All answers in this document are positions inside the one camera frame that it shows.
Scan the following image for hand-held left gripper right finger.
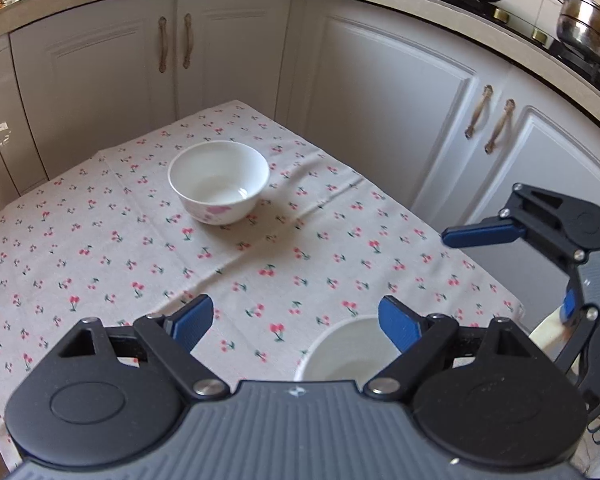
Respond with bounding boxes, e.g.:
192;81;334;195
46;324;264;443
362;295;553;396

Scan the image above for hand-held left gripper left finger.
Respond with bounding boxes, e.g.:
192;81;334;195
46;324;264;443
55;294;231;401

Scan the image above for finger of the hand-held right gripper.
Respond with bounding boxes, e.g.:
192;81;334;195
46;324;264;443
441;183;590;267
555;287;600;377

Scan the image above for large white bowl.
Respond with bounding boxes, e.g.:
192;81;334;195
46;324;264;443
293;315;406;382

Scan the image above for white bowl pink flowers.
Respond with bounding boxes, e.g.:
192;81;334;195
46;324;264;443
167;140;270;226

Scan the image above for white cabinet door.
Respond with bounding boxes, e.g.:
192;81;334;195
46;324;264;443
0;35;48;211
9;15;178;181
300;0;483;233
176;0;294;121
412;67;600;331

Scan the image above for cherry print tablecloth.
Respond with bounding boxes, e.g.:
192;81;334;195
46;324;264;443
0;99;527;466

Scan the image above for black gas stove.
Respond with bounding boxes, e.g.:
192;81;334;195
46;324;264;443
415;0;600;88

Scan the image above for stainless steel pot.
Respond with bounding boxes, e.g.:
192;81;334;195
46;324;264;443
550;0;600;61

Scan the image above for bronze cabinet handle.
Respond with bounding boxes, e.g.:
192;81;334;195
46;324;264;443
182;13;194;70
157;16;168;73
463;85;494;139
484;99;516;156

